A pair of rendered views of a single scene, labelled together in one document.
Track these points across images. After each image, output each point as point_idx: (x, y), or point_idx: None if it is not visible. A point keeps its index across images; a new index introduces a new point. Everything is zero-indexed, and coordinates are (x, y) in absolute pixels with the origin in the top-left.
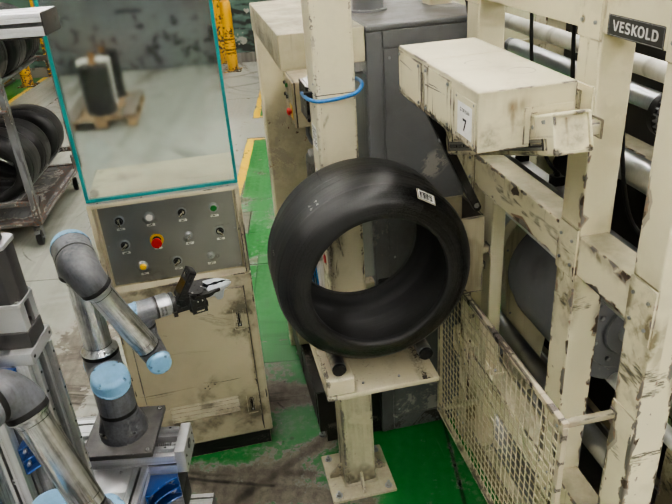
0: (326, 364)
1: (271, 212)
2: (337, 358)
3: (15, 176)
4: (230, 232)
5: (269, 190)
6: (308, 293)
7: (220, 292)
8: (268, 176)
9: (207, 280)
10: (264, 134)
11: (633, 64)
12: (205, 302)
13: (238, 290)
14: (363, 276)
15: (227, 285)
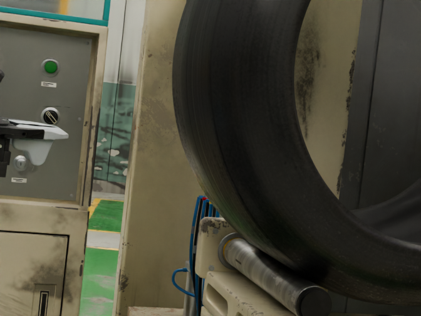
0: (268, 314)
1: (86, 311)
2: (309, 281)
3: None
4: (69, 126)
5: (86, 291)
6: (289, 47)
7: (41, 147)
8: (86, 278)
9: (19, 120)
10: (86, 243)
11: None
12: (4, 153)
13: (57, 243)
14: (336, 196)
15: (60, 136)
